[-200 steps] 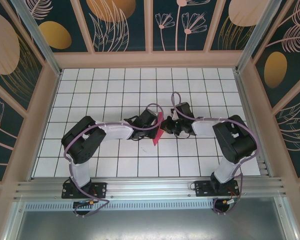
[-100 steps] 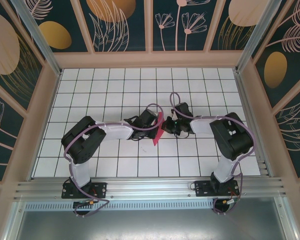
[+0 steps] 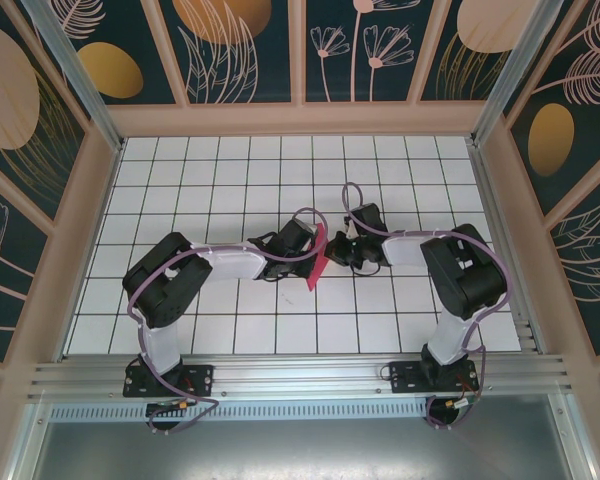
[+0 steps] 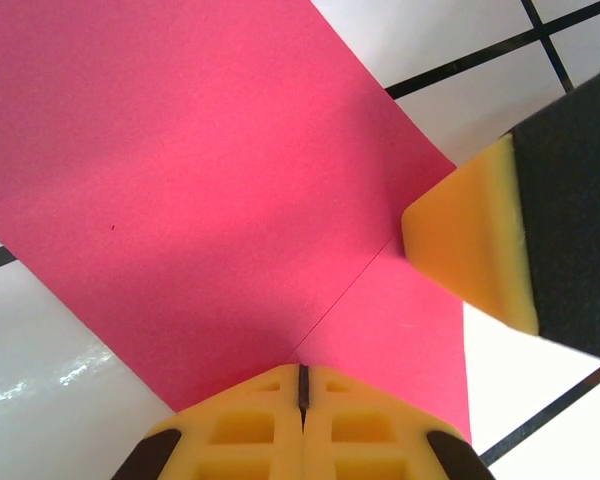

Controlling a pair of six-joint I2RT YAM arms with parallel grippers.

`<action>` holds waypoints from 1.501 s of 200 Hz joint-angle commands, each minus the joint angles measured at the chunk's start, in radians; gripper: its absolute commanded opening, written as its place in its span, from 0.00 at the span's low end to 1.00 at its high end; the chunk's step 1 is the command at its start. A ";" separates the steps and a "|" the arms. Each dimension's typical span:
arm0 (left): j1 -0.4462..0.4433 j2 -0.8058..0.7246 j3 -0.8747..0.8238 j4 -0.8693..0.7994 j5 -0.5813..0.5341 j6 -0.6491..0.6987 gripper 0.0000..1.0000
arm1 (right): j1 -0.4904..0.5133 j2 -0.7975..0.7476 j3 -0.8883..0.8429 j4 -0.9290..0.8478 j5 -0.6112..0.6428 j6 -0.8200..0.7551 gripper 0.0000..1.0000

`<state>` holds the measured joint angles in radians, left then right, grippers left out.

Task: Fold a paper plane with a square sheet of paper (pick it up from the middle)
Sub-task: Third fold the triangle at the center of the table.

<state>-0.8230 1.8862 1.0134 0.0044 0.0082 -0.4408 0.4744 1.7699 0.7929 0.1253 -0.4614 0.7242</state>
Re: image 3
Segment pink paper sheet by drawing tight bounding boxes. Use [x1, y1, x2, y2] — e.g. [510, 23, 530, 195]
[304, 223, 331, 292]

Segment grey metal sheet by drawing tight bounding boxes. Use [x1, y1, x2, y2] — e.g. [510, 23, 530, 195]
[9, 417, 596, 480]

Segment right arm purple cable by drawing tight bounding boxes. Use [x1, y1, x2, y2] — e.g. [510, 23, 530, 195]
[340, 181, 510, 432]

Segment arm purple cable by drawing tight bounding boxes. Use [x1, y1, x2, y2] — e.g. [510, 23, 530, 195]
[340, 181, 510, 432]
[128, 207, 330, 436]

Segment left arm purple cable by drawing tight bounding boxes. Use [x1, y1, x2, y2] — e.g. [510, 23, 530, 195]
[128, 207, 330, 436]

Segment long aluminium mounting rail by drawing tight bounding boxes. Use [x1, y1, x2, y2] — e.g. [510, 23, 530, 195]
[27, 353, 576, 401]

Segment aluminium side rail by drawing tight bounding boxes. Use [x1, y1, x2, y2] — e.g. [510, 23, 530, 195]
[467, 139, 549, 354]

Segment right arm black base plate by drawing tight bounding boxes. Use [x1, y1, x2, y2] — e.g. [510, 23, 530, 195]
[388, 360, 481, 396]

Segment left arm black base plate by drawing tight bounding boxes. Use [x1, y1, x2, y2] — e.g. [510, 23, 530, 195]
[123, 363, 216, 399]

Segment aluminium frame post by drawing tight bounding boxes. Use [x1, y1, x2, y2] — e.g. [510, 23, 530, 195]
[469, 0, 564, 146]
[19, 0, 126, 154]

